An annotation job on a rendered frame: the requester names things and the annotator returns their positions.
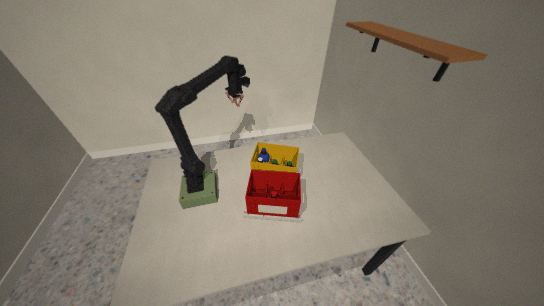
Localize red bottle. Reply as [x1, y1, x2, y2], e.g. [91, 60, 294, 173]
[268, 191, 280, 199]

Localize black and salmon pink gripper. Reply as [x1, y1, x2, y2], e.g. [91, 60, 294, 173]
[225, 81, 244, 107]

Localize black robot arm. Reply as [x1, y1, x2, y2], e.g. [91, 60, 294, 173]
[155, 55, 250, 194]

